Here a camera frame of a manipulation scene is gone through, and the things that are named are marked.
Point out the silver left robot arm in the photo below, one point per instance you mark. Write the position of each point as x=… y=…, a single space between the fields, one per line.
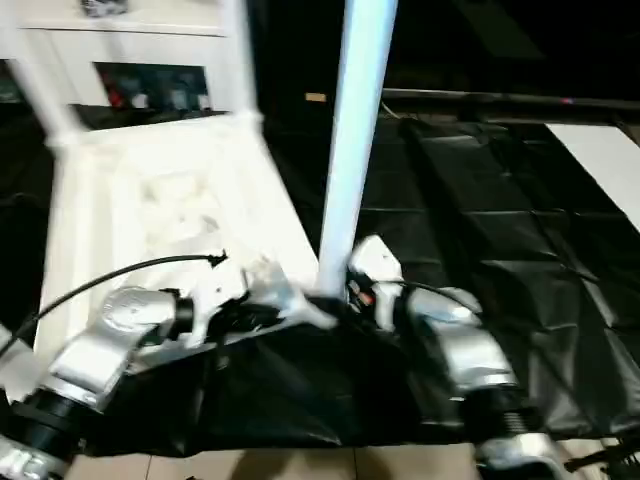
x=100 y=340

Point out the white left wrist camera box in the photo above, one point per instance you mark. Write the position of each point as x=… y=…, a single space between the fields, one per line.
x=215 y=290

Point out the white glass-door cabinet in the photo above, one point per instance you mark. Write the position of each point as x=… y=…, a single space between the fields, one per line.
x=120 y=50

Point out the crumpled grey object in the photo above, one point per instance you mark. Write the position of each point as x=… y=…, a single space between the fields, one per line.
x=105 y=7

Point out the black plastic mat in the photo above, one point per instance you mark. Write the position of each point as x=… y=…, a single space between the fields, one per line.
x=500 y=270

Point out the white plastic table top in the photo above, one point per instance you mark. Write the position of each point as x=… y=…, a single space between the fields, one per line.
x=160 y=200

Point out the small tan tag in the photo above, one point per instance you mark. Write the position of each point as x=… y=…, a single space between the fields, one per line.
x=315 y=97

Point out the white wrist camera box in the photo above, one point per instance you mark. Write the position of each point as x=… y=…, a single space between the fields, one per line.
x=378 y=265
x=215 y=290

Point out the white flat board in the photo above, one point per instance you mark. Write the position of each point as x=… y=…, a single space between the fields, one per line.
x=605 y=170

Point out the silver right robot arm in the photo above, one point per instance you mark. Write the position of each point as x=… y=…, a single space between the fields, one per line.
x=460 y=345

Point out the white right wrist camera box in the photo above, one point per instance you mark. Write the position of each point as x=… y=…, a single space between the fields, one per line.
x=378 y=265

